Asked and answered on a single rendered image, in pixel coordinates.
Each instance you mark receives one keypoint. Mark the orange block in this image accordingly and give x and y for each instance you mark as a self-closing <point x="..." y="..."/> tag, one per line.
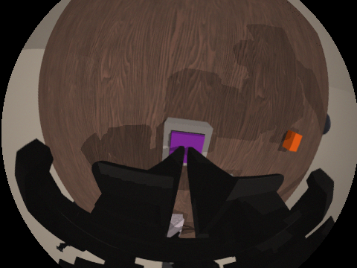
<point x="292" y="140"/>

